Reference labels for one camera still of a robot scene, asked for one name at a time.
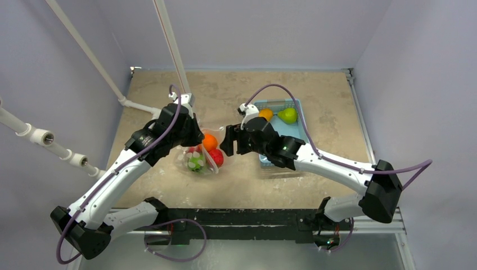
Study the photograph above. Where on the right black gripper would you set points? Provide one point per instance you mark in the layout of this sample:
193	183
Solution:
240	138

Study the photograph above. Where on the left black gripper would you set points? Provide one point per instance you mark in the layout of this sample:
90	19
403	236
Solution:
197	136

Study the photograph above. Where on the smooth red apple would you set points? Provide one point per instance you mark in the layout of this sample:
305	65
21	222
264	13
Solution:
194	149

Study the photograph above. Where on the wrinkled red strawberry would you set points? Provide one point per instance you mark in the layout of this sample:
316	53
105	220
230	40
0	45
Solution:
217	157

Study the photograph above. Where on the green striped melon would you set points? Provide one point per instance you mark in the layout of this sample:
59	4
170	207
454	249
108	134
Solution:
195	162

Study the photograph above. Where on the clear dotted zip bag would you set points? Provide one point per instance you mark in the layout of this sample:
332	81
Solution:
210	169

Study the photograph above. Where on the orange yellow round fruit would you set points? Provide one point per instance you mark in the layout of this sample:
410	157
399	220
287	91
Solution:
267	114

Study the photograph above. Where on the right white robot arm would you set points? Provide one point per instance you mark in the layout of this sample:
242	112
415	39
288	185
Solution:
376	192

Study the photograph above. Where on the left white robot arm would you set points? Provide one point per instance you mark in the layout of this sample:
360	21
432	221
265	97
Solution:
87	226

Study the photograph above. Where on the green pear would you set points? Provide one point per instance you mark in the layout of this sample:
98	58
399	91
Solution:
288	115

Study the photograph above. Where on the light blue plastic basket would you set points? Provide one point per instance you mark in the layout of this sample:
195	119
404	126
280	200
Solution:
295	129

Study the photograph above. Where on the white vertical pole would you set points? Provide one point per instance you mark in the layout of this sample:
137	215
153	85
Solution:
166	25

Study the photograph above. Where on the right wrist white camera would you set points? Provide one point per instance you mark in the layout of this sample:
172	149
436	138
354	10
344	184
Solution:
248	112

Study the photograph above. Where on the wrist white camera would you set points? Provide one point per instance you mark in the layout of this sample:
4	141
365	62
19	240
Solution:
187	100
248	112

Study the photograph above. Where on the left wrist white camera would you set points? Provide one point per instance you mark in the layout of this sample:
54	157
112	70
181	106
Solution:
187	100

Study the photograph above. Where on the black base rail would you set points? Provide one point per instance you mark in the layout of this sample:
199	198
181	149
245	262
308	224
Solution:
303	226

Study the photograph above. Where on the white pvc pipe frame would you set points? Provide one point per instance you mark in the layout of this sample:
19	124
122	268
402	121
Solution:
47	140

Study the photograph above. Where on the aluminium frame rail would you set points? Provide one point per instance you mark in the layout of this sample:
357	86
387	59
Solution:
397	229

